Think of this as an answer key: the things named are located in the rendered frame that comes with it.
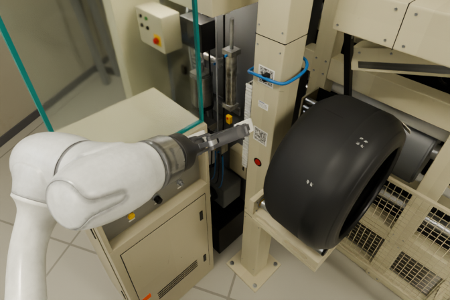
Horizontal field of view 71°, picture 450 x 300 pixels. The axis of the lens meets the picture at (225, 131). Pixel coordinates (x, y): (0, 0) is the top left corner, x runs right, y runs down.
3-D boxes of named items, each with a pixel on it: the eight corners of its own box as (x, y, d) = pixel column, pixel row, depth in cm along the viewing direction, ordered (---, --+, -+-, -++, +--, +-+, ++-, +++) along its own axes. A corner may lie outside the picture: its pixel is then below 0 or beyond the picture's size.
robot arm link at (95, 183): (167, 141, 49) (110, 130, 56) (78, 177, 36) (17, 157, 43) (171, 203, 52) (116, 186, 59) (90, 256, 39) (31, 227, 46)
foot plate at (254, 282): (226, 264, 217) (226, 262, 216) (252, 239, 231) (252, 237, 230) (254, 292, 203) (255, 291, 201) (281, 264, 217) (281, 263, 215)
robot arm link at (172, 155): (173, 189, 51) (195, 177, 56) (156, 136, 50) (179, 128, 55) (136, 194, 56) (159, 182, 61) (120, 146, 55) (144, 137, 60)
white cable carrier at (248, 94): (241, 165, 158) (245, 83, 127) (248, 159, 161) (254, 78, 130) (248, 169, 156) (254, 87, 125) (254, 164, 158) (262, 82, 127)
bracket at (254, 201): (248, 211, 149) (249, 199, 143) (298, 168, 170) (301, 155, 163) (253, 215, 147) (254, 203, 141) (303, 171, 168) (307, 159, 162)
